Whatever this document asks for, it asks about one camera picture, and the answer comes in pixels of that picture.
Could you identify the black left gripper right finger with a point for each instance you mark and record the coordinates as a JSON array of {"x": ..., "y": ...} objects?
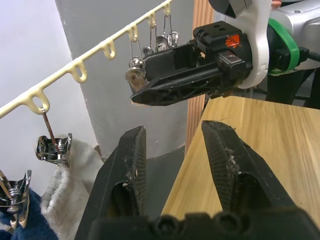
[{"x": 250, "y": 180}]

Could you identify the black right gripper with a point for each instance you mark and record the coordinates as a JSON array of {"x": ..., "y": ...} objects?
[{"x": 225, "y": 50}]

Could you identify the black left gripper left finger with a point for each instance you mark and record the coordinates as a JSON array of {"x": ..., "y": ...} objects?
[{"x": 120, "y": 170}]

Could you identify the chrome metal clip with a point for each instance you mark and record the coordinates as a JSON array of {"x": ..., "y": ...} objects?
[
  {"x": 53, "y": 150},
  {"x": 17, "y": 197},
  {"x": 161, "y": 42},
  {"x": 173, "y": 37},
  {"x": 136, "y": 66}
]

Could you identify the cream clip hanger bar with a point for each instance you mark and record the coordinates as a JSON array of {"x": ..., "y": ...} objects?
[{"x": 75, "y": 62}]

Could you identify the white knitted sock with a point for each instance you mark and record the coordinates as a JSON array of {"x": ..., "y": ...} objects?
[{"x": 72, "y": 180}]

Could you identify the blue knitted sock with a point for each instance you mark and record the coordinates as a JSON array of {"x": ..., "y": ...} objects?
[{"x": 32, "y": 222}]

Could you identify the wooden stand post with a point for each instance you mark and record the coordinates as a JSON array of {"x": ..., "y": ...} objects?
[{"x": 193, "y": 117}]

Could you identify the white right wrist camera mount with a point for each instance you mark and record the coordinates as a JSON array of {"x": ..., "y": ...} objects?
[{"x": 260, "y": 37}]

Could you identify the black metal frame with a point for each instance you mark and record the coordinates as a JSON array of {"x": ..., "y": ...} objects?
[{"x": 287, "y": 87}]

